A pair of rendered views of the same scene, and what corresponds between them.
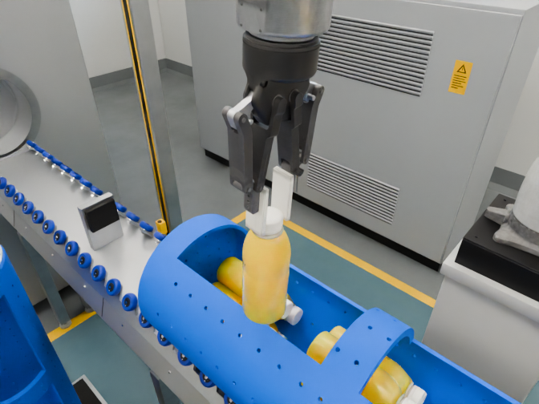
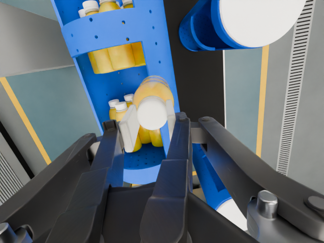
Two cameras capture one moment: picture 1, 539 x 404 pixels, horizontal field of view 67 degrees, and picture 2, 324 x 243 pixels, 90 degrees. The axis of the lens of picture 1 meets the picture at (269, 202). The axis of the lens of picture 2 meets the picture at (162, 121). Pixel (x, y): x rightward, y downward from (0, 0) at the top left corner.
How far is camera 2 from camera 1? 38 cm
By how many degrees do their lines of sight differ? 40
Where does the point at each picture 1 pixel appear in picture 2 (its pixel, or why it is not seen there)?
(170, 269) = not seen: hidden behind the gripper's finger
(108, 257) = not seen: hidden behind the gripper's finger
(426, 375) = (70, 18)
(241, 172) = (225, 134)
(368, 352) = (111, 21)
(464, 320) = (7, 51)
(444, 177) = not seen: outside the picture
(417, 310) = (24, 99)
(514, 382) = (9, 13)
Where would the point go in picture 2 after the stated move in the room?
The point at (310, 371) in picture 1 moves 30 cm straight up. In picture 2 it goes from (149, 43) to (138, 19)
